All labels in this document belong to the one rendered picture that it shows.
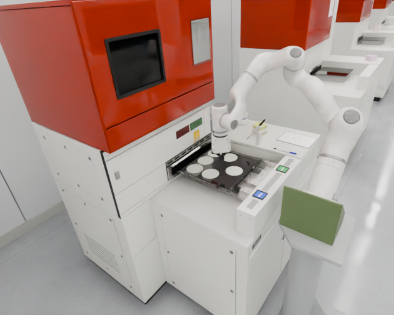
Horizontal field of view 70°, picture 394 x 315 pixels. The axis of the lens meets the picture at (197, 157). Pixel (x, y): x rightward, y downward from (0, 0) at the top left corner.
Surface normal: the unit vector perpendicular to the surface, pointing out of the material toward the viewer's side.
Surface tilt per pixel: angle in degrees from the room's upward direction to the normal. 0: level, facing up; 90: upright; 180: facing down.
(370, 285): 0
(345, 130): 83
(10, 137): 90
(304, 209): 90
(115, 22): 90
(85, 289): 0
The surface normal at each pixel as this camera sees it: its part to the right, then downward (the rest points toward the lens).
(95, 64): 0.79, 0.26
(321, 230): -0.61, 0.44
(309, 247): -0.07, -0.86
